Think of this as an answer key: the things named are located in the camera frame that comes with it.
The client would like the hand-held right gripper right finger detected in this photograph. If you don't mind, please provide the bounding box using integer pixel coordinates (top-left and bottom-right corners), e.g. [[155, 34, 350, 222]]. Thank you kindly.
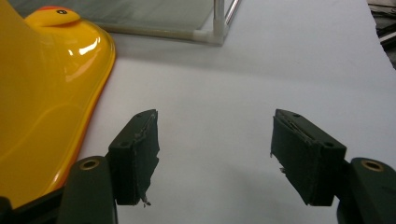
[[270, 108, 347, 207]]

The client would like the chrome metal rod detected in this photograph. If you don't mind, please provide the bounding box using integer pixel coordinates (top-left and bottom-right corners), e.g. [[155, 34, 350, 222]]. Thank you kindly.
[[223, 0, 243, 26]]

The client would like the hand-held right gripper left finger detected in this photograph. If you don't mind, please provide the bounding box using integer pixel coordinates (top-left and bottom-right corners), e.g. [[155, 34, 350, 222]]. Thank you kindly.
[[106, 108, 162, 207]]

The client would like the yellow plastic duck tub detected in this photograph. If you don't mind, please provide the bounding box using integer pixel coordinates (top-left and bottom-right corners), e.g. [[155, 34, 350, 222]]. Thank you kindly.
[[0, 0, 117, 209]]

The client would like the dark equipment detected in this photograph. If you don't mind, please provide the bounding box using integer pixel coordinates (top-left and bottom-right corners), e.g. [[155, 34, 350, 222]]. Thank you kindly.
[[367, 0, 396, 71]]

